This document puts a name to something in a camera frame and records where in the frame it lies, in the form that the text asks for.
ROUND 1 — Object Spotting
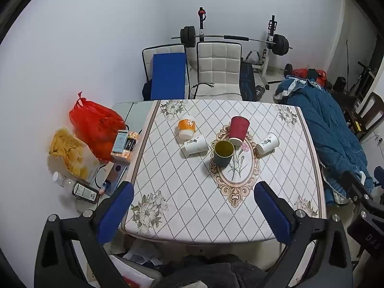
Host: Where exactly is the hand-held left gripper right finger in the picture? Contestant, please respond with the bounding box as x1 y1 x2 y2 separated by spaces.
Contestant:
253 181 354 288

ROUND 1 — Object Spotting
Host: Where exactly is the dark bottle with label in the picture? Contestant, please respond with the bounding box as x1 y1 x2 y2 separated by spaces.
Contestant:
72 181 100 201

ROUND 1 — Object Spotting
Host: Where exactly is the dark can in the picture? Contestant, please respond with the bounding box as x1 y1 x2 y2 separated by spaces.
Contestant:
124 132 140 152

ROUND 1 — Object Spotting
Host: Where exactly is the barbell with black plates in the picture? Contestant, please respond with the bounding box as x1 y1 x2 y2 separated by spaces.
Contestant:
172 26 294 57

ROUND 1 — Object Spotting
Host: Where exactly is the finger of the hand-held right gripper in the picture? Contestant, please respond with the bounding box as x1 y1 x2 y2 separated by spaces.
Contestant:
340 170 375 207

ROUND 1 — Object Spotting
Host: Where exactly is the light blue box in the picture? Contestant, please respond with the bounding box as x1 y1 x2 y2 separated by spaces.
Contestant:
112 130 128 154

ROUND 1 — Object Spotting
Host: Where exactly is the black scooter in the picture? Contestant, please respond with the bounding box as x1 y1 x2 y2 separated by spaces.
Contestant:
348 61 377 96

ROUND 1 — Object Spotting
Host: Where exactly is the clear plastic bottle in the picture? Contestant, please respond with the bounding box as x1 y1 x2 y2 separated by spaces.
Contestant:
52 172 75 188

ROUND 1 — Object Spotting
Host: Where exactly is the blue quilt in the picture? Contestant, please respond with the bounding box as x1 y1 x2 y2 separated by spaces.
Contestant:
273 75 375 204

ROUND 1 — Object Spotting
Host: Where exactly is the dark blue bench pad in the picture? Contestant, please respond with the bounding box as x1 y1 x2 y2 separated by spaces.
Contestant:
239 61 257 102

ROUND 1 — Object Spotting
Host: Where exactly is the red plastic bag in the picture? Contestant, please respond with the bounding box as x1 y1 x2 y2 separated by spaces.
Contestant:
69 92 126 162

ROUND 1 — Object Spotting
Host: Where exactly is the white plastic bag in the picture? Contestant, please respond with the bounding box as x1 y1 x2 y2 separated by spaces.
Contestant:
109 255 162 288

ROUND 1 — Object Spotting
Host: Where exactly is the glass side table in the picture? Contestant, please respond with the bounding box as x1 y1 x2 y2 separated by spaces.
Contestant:
75 101 156 213

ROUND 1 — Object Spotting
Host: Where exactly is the floral diamond tablecloth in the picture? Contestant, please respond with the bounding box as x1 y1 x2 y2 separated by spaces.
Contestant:
118 99 327 245

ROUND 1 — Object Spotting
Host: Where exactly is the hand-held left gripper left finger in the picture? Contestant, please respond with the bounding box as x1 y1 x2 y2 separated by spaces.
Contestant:
34 181 134 288

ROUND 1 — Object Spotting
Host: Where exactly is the white and purple box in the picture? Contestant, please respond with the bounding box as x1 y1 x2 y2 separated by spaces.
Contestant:
103 162 128 194

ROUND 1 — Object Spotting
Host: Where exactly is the orange patterned box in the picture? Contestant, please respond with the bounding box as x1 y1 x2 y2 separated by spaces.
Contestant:
110 150 132 164

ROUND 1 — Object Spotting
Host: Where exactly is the red paper cup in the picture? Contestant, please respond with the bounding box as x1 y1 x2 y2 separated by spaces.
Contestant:
228 116 250 146

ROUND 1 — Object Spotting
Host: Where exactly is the green cup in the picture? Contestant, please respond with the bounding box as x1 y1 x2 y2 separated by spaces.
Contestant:
214 140 235 167

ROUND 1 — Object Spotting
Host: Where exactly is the white padded chair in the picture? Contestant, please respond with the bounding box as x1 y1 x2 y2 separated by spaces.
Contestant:
190 41 243 100
142 44 190 100

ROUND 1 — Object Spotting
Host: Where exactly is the white printed paper cup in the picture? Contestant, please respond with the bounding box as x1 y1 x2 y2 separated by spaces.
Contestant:
181 134 209 156
256 132 280 155

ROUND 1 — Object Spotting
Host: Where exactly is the clear bag of yellow chips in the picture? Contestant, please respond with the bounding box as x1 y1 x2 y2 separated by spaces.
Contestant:
49 127 101 179

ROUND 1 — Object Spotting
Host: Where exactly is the dark grey clothing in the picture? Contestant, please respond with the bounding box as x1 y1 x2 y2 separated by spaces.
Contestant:
159 253 270 288

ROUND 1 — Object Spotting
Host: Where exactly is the orange and white cup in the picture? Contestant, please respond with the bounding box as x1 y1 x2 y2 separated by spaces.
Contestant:
177 119 197 140

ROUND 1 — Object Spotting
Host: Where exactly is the wooden chair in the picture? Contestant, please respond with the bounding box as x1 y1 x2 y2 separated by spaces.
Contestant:
345 92 384 141

